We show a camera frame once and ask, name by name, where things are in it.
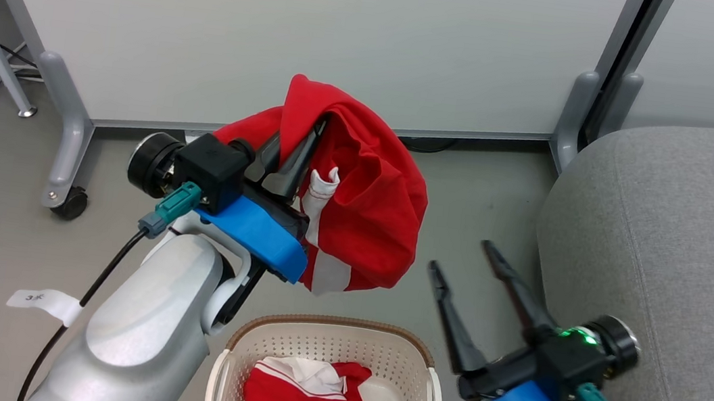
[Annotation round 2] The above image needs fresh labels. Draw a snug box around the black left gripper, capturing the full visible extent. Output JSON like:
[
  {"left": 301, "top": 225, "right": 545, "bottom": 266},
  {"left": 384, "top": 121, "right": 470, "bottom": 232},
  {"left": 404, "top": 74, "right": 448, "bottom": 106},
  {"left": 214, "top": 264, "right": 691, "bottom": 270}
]
[{"left": 122, "top": 92, "right": 329, "bottom": 240}]

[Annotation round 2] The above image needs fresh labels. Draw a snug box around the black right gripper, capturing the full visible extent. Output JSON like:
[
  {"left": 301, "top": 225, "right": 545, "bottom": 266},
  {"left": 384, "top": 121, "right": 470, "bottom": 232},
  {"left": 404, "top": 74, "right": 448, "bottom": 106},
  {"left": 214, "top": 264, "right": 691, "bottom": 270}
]
[{"left": 412, "top": 233, "right": 652, "bottom": 401}]

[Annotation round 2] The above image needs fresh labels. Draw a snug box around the red garment with white band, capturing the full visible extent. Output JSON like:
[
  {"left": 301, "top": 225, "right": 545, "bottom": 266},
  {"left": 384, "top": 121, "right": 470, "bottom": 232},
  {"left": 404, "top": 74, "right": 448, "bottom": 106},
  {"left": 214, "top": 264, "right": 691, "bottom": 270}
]
[{"left": 194, "top": 64, "right": 443, "bottom": 307}]

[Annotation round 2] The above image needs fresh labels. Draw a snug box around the cream perforated laundry basket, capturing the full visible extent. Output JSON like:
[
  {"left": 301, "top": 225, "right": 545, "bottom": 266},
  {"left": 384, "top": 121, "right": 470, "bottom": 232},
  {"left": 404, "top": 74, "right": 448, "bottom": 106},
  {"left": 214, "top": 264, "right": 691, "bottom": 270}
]
[{"left": 204, "top": 302, "right": 454, "bottom": 401}]

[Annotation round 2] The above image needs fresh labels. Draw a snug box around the wide white partition panel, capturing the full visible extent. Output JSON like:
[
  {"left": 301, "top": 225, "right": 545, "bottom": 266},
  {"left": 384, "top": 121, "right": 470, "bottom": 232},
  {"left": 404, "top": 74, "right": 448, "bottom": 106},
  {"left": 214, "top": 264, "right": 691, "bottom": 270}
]
[{"left": 0, "top": 0, "right": 651, "bottom": 192}]

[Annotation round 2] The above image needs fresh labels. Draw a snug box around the black caster wheel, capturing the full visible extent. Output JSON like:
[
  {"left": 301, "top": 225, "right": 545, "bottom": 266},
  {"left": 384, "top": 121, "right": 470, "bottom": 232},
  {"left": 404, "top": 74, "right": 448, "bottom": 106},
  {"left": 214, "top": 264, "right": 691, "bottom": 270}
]
[{"left": 48, "top": 184, "right": 91, "bottom": 224}]

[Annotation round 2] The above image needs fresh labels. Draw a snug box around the grey partition foot with caster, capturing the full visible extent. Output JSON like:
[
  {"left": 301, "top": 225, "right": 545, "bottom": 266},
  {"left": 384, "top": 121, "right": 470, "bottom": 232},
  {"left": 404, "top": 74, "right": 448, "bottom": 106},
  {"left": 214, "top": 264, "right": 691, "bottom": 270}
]
[{"left": 21, "top": 50, "right": 105, "bottom": 213}]

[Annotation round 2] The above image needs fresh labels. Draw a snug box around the grey fabric sofa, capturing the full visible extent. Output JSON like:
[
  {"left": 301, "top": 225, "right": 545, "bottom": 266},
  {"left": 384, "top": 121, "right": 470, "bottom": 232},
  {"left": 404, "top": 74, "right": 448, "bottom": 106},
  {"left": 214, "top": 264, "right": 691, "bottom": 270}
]
[{"left": 515, "top": 106, "right": 714, "bottom": 401}]

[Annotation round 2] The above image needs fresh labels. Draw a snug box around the black left cable, teal plug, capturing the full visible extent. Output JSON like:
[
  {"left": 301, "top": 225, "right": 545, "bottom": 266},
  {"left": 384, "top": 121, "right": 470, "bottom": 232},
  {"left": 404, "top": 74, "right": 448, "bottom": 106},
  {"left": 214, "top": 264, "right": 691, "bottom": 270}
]
[{"left": 16, "top": 164, "right": 204, "bottom": 401}]

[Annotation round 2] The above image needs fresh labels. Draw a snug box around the black cable under partition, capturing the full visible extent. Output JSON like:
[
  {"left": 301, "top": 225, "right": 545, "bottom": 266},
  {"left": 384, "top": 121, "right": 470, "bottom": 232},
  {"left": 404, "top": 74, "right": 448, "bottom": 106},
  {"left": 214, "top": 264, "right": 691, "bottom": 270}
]
[{"left": 397, "top": 132, "right": 462, "bottom": 158}]

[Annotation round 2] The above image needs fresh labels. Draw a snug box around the white paper cable tag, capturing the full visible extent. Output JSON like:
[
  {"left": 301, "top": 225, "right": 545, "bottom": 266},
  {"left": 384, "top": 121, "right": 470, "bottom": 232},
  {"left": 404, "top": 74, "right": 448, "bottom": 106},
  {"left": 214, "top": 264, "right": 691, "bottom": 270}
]
[{"left": 5, "top": 285, "right": 85, "bottom": 329}]

